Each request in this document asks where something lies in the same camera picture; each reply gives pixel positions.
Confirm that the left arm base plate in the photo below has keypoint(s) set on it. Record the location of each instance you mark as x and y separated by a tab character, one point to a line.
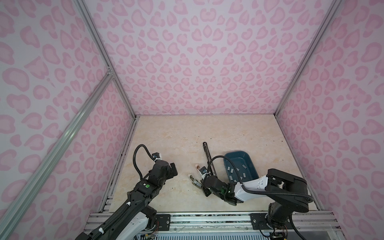
160	222

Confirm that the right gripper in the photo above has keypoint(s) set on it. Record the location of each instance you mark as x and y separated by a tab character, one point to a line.
206	194

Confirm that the teal plastic tray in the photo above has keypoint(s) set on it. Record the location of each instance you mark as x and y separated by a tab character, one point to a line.
235	160

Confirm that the pink small stapler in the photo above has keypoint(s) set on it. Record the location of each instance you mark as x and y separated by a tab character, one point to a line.
198	168

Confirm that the beige small stapler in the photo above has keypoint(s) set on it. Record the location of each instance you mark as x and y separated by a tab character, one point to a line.
195	182

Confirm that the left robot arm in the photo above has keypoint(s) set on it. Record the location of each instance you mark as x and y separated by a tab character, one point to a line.
135	215

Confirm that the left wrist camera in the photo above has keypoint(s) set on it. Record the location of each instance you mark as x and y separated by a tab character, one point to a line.
156	157

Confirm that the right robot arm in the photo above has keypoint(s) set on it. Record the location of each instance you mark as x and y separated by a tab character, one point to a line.
289	193

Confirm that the black stapler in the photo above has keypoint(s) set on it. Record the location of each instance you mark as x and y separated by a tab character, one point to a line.
210	167

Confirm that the aluminium diagonal frame bar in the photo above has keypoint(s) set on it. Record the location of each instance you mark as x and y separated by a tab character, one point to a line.
21	204

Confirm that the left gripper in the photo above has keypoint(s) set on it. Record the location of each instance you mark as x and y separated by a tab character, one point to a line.
170	173

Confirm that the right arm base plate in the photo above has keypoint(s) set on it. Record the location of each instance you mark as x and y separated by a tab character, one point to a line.
259	221

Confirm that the aluminium front rail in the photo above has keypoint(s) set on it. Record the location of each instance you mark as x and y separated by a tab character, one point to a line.
314	225

